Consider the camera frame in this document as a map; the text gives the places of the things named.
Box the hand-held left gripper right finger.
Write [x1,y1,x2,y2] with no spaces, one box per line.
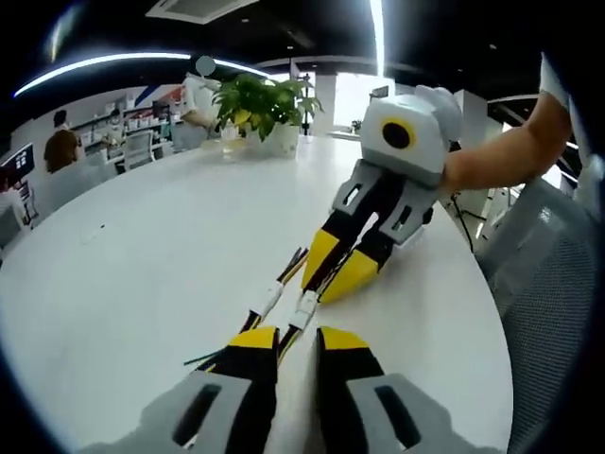
[315,325,458,454]

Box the grey mesh office chair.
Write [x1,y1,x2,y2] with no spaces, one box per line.
[475,155,605,454]

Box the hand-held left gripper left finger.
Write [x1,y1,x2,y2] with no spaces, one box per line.
[141,325,281,454]

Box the ceiling air conditioner vent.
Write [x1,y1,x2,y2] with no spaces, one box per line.
[145,0,260,25]

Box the long ceiling light strip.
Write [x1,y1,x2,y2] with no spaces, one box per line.
[12,52,267,99]
[369,0,388,78]

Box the white storage shelf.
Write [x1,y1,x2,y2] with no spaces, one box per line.
[70,96,186,144]

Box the clear glass container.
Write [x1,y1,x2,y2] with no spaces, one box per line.
[201,126,248,153]

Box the potted green plant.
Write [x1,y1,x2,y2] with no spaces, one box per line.
[211,73,326,158]

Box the thin black cable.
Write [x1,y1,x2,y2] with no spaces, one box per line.
[448,190,475,253]

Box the wall screen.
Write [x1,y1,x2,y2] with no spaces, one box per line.
[0,142,36,189]

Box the JST connector with coloured wires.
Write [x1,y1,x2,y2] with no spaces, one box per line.
[276,288,319,368]
[182,245,311,368]

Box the white office chair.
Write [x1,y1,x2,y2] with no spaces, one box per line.
[122,131,156,171]

